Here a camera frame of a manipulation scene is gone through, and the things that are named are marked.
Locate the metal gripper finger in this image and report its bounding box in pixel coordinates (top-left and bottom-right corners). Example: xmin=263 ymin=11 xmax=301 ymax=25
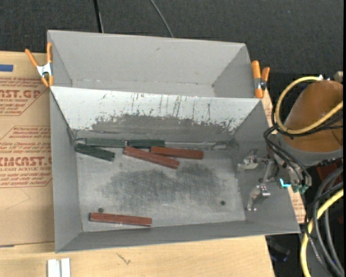
xmin=236 ymin=149 xmax=268 ymax=171
xmin=246 ymin=184 xmax=272 ymax=212

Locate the red-brown flat block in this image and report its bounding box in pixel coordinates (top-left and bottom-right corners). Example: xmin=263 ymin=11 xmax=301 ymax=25
xmin=149 ymin=145 xmax=205 ymax=160
xmin=122 ymin=145 xmax=180 ymax=170
xmin=89 ymin=212 xmax=153 ymax=228

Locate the brown cardboard board red print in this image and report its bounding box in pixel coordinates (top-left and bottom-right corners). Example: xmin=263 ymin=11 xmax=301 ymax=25
xmin=0 ymin=50 xmax=307 ymax=248

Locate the grey metal bin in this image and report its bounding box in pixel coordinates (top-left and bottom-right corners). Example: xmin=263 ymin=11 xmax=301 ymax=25
xmin=47 ymin=29 xmax=303 ymax=254

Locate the dark green flat block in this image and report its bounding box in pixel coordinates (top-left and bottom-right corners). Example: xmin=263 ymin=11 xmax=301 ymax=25
xmin=74 ymin=143 xmax=116 ymax=163
xmin=85 ymin=137 xmax=128 ymax=148
xmin=127 ymin=138 xmax=166 ymax=149

